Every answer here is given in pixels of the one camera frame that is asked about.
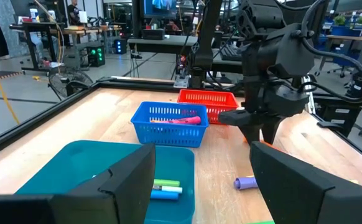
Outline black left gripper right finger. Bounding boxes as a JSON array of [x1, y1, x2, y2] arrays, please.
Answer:
[[249, 141, 362, 224]]

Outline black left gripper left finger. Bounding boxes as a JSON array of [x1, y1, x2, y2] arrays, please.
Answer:
[[0, 142, 156, 224]]

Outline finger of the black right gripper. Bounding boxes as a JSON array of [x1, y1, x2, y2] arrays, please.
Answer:
[[238, 123, 261, 145], [261, 116, 286, 146]]

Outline purple highlighter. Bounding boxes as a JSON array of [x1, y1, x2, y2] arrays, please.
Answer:
[[233, 175, 259, 191]]

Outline pink highlighter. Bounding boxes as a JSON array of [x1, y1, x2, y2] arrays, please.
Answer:
[[168, 115, 202, 126]]

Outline blue barrel marker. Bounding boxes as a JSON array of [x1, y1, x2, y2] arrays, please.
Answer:
[[150, 190, 180, 200]]

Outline green barrel marker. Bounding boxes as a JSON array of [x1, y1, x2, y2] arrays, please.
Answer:
[[153, 179, 181, 188]]

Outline brown cap white marker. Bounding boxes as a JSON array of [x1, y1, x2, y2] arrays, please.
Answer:
[[152, 185, 183, 194]]

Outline grey keyboard desk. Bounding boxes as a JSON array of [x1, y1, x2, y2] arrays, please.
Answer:
[[211, 57, 244, 74]]

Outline red plastic basket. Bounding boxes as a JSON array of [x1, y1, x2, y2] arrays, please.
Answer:
[[177, 89, 239, 126]]

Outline black backlit keyboard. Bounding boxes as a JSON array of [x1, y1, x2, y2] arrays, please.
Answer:
[[220, 45, 244, 62]]

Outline teal plastic bin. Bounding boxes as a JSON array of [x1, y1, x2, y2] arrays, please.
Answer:
[[15, 139, 196, 224]]

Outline black equipment box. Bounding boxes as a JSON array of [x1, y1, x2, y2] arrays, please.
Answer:
[[313, 95, 362, 138]]

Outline blue plastic basket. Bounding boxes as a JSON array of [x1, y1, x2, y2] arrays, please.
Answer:
[[130, 101, 210, 148]]

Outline wooden plant table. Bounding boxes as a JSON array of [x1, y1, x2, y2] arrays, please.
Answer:
[[325, 34, 362, 44]]

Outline person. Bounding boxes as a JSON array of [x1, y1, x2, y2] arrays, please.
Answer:
[[165, 20, 180, 32], [67, 0, 81, 27]]

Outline black floor fan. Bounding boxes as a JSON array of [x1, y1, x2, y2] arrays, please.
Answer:
[[47, 65, 94, 101]]

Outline black box white labels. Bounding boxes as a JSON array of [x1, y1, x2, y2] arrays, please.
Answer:
[[142, 29, 165, 40]]

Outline monitor with blue screen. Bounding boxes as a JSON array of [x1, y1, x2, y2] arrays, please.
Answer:
[[143, 0, 177, 18]]

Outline black striped floor mat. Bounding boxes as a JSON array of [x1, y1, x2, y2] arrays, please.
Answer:
[[0, 70, 23, 84]]

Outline black computer blue lights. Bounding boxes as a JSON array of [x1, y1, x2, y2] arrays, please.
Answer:
[[114, 39, 128, 55]]

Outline black computer green lights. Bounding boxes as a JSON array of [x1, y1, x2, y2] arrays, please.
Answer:
[[86, 45, 106, 68]]

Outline wooden work table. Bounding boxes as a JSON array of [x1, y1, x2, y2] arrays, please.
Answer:
[[49, 26, 123, 52]]

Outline black standing desk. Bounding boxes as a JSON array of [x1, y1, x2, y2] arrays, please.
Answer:
[[9, 21, 67, 73]]

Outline silver arm base bracket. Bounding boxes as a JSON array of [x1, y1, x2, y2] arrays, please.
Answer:
[[174, 76, 190, 90]]

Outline black aluminium table frame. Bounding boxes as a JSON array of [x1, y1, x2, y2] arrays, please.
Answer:
[[0, 76, 362, 169]]

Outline yellow hanging cable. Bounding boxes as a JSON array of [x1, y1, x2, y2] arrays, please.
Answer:
[[0, 42, 22, 126]]

